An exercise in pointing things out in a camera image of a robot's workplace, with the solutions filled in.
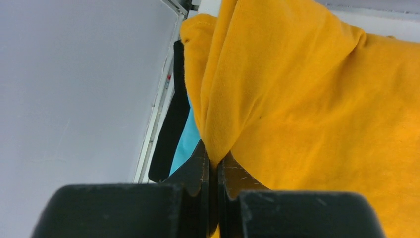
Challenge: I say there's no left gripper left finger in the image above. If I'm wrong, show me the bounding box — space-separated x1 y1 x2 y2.
32 142 210 238

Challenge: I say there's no folded black t shirt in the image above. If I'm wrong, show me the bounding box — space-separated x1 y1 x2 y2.
148 40 190 182

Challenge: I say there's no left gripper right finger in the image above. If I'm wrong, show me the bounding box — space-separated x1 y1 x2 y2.
217 154 385 238

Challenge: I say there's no orange t shirt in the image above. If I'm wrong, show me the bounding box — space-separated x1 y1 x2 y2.
181 0 420 238

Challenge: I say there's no folded teal t shirt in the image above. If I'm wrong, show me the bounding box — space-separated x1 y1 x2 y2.
169 97 201 175

